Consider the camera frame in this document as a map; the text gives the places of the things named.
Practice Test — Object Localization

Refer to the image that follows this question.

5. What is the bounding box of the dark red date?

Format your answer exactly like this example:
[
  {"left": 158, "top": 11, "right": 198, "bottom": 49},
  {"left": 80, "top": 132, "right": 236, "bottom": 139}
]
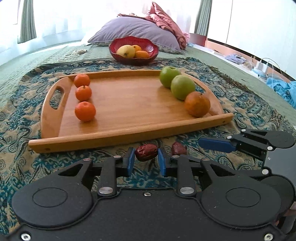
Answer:
[
  {"left": 171, "top": 142, "right": 187, "bottom": 156},
  {"left": 135, "top": 144, "right": 158, "bottom": 162}
]

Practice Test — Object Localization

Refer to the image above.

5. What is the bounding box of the small tangerine with stem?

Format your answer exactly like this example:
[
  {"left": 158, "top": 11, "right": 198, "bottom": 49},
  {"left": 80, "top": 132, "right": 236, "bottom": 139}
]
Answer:
[{"left": 75, "top": 85, "right": 92, "bottom": 101}]

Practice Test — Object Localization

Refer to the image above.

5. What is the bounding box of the green apple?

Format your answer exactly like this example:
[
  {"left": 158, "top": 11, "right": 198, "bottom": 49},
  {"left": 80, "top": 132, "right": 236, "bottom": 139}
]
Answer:
[
  {"left": 159, "top": 66, "right": 181, "bottom": 88},
  {"left": 170, "top": 75, "right": 195, "bottom": 100}
]

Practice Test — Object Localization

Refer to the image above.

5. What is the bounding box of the paisley patterned throw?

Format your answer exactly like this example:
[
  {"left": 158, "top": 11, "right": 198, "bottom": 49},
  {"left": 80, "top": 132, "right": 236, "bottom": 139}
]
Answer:
[{"left": 1, "top": 57, "right": 295, "bottom": 235}]

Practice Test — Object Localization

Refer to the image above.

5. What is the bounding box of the blue cloth on floor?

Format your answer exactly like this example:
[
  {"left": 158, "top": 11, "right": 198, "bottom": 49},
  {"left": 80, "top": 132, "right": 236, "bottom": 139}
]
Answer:
[{"left": 266, "top": 78, "right": 296, "bottom": 109}]

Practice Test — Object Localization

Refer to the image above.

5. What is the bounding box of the small tangerine front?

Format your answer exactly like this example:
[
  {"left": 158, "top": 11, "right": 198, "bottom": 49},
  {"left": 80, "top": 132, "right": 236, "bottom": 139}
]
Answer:
[{"left": 74, "top": 101, "right": 96, "bottom": 122}]

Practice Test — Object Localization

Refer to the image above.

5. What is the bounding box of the wooden serving tray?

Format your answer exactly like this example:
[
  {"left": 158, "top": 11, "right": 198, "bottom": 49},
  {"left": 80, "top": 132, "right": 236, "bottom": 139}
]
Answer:
[{"left": 29, "top": 69, "right": 233, "bottom": 153}]

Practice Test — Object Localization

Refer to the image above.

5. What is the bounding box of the large dull orange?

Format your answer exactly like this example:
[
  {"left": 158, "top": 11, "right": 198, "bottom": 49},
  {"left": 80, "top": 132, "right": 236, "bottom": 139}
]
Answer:
[{"left": 184, "top": 91, "right": 211, "bottom": 118}]

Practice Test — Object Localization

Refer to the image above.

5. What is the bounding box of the white charger on floor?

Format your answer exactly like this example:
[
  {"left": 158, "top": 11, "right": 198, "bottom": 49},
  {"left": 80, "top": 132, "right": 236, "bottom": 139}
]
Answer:
[{"left": 252, "top": 58, "right": 280, "bottom": 80}]

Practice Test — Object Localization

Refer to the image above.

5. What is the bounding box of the lavender cloth on floor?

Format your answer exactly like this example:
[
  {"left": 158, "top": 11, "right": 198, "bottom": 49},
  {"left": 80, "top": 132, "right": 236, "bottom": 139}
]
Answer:
[{"left": 225, "top": 54, "right": 246, "bottom": 65}]

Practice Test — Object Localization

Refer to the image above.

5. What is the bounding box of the orange in bowl front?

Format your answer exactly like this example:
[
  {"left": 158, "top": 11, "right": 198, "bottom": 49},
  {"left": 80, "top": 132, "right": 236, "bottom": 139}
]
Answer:
[{"left": 134, "top": 50, "right": 150, "bottom": 59}]

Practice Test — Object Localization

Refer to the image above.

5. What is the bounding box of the orange in bowl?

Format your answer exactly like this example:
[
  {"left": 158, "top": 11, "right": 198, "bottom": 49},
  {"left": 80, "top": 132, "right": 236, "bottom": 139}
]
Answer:
[
  {"left": 132, "top": 45, "right": 142, "bottom": 52},
  {"left": 134, "top": 50, "right": 150, "bottom": 59}
]

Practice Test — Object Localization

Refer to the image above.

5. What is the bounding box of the green quilted bedspread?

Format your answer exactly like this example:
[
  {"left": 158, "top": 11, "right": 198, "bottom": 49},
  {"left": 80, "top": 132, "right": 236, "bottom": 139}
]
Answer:
[{"left": 1, "top": 42, "right": 295, "bottom": 125}]

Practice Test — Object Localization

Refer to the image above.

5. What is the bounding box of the orange in bowl rear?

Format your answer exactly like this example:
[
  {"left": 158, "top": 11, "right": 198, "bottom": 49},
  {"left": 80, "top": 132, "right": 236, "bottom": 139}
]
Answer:
[{"left": 132, "top": 45, "right": 142, "bottom": 52}]

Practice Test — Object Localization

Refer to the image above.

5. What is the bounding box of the red ribbed bowl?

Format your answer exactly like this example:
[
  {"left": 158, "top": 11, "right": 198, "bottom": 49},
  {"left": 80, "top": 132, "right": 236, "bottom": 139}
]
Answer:
[{"left": 109, "top": 36, "right": 159, "bottom": 66}]

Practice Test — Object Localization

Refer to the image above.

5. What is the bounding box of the green curtain right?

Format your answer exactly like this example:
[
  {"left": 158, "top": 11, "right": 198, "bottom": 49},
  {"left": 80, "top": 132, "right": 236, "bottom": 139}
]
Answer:
[{"left": 194, "top": 0, "right": 212, "bottom": 37}]

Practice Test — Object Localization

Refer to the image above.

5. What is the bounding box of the green curtain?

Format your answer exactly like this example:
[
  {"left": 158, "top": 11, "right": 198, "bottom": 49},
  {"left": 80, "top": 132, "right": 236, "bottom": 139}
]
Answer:
[
  {"left": 18, "top": 0, "right": 37, "bottom": 44},
  {"left": 194, "top": 0, "right": 212, "bottom": 37}
]

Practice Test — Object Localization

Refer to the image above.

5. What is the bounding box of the purple pillow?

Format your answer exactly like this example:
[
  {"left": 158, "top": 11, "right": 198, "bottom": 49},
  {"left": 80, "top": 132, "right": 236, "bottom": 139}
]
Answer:
[{"left": 88, "top": 16, "right": 183, "bottom": 54}]

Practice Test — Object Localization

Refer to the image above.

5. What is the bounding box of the white sheer curtain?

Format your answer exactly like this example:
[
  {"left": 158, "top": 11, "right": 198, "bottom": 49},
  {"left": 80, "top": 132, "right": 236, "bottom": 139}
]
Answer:
[{"left": 1, "top": 1, "right": 201, "bottom": 63}]

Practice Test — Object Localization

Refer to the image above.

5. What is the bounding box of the green curtain left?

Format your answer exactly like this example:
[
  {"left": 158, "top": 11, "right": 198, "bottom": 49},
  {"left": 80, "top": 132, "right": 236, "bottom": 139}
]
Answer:
[{"left": 18, "top": 0, "right": 37, "bottom": 44}]

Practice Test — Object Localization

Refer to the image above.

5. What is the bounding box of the pink blanket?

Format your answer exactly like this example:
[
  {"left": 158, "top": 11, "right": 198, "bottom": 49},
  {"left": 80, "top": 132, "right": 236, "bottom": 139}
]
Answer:
[{"left": 117, "top": 1, "right": 190, "bottom": 50}]

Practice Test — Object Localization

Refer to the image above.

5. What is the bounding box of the white cable with charger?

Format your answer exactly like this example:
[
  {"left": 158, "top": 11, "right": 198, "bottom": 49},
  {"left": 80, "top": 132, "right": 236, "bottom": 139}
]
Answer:
[{"left": 64, "top": 48, "right": 88, "bottom": 58}]

